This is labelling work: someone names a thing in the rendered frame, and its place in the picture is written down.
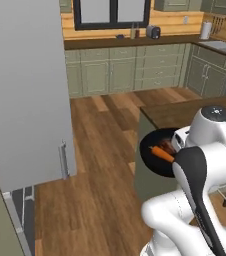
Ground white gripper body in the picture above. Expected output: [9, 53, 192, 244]
[170, 127, 187, 155]

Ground brown chicken drumstick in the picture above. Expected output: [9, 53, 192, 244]
[157, 137, 178, 156]

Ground orange carrot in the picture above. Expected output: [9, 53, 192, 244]
[150, 145, 176, 164]

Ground black bowl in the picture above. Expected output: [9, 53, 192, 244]
[139, 127, 186, 179]

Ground grey fridge door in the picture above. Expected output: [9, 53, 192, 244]
[0, 0, 78, 194]

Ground fridge body with shelves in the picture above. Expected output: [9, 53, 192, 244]
[1, 184, 37, 256]

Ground green island counter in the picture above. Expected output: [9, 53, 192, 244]
[133, 94, 226, 203]

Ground green corner base cupboards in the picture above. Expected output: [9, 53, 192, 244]
[186, 43, 226, 99]

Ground green base cupboard run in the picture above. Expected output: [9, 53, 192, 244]
[64, 43, 193, 99]

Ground grey sink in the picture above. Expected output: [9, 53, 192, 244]
[198, 39, 226, 56]

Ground silver toaster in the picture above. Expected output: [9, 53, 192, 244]
[145, 24, 162, 40]

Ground white paper towel roll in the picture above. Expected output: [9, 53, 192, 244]
[199, 20, 214, 41]

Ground knife rack with knives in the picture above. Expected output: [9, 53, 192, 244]
[211, 14, 226, 36]

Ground black framed window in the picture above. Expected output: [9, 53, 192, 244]
[71, 0, 153, 32]

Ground grey fridge door handle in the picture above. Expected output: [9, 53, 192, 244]
[58, 139, 70, 181]

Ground green wall cupboards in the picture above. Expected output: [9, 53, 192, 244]
[153, 0, 226, 17]

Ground small green wall cupboard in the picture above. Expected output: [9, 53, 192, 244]
[58, 0, 74, 15]

